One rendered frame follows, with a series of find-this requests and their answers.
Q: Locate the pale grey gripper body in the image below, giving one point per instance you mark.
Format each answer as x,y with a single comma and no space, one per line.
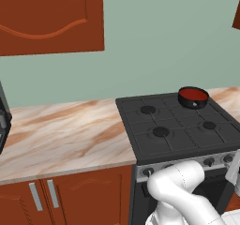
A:
234,169

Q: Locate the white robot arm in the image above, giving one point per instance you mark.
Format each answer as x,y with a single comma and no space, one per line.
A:
175,185

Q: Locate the black stove knob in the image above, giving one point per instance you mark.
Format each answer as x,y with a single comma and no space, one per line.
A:
228,158
147,172
208,162

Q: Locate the black gas stove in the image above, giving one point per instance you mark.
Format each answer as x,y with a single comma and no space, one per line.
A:
175,125

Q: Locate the black pot with red sauce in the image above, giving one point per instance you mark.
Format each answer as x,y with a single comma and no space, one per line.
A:
193,95

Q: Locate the black oven door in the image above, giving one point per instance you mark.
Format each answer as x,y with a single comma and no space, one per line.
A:
212,188

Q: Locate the brown base cupboard door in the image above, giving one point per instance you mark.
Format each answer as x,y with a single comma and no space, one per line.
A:
232,202
15,206
93,197

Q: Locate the black microwave oven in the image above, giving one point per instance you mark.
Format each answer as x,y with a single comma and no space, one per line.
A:
3,122

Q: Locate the brown wall cupboard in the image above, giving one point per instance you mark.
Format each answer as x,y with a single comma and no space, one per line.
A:
236,18

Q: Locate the brown wall cupboard door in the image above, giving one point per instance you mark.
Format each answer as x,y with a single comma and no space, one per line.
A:
47,16

